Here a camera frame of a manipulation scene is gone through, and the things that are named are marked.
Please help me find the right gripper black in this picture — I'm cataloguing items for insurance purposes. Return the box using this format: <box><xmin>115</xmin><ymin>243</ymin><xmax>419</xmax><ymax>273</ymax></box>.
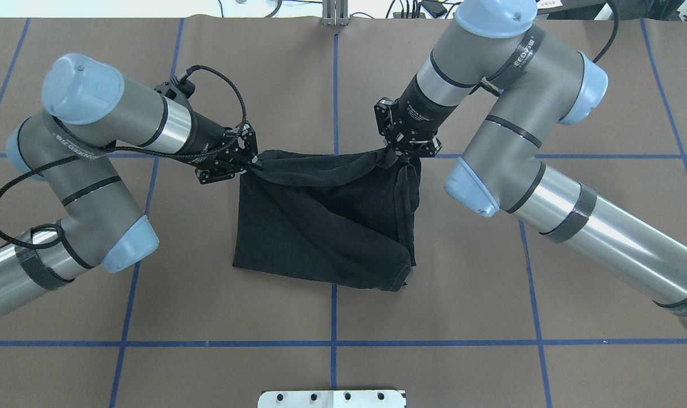
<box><xmin>374</xmin><ymin>77</ymin><xmax>455</xmax><ymax>158</ymax></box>

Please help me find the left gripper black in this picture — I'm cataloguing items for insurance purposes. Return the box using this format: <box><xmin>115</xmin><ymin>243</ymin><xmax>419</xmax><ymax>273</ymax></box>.
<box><xmin>180</xmin><ymin>113</ymin><xmax>260</xmax><ymax>185</ymax></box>

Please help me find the black graphic t-shirt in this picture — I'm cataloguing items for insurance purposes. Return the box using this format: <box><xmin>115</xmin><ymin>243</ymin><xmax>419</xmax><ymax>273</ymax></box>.
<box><xmin>232</xmin><ymin>149</ymin><xmax>421</xmax><ymax>292</ymax></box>

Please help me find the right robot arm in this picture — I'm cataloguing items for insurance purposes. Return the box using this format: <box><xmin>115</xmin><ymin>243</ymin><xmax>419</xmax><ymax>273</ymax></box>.
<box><xmin>374</xmin><ymin>1</ymin><xmax>687</xmax><ymax>330</ymax></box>

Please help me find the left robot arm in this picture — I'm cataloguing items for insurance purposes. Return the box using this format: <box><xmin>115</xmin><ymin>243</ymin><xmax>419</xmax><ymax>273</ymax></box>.
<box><xmin>0</xmin><ymin>53</ymin><xmax>262</xmax><ymax>318</ymax></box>

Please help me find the aluminium frame post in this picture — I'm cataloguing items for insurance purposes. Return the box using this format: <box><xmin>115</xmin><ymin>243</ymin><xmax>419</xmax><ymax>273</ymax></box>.
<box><xmin>322</xmin><ymin>0</ymin><xmax>350</xmax><ymax>27</ymax></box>

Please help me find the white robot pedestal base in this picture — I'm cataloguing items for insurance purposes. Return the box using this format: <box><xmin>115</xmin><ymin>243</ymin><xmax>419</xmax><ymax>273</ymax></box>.
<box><xmin>257</xmin><ymin>389</ymin><xmax>408</xmax><ymax>407</ymax></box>

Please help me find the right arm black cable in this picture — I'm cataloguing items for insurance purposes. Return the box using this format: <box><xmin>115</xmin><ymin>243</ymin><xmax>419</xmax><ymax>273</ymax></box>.
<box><xmin>591</xmin><ymin>0</ymin><xmax>620</xmax><ymax>64</ymax></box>

